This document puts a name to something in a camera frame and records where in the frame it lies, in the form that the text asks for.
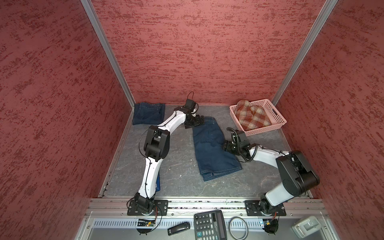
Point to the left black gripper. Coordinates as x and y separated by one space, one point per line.
197 122

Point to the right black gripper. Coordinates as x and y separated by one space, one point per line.
226 146

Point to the red cloth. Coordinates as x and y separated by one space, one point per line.
251 117

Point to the dark denim button skirt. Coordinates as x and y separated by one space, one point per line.
149 114

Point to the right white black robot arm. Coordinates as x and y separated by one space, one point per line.
297 174

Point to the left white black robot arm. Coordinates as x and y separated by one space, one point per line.
156 148

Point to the pink perforated plastic basket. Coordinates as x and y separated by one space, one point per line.
274 115

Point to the black calculator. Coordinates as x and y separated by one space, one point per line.
210 226

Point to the right circuit board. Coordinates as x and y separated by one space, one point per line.
271 226

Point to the circuit board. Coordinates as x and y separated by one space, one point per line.
146 223
271 226

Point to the grey white box device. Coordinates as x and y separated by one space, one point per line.
306 227

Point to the left circuit board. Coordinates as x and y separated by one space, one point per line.
146 223

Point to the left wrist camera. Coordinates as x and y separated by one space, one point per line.
191 105

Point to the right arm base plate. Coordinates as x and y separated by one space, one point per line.
264 209

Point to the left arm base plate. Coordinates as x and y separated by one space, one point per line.
156 208

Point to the right aluminium corner post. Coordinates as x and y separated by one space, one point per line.
317 26

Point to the aluminium corner post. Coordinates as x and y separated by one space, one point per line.
97 26
317 26

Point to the aluminium front rail frame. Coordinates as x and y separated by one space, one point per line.
106 219

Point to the left aluminium corner post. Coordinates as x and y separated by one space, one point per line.
97 26

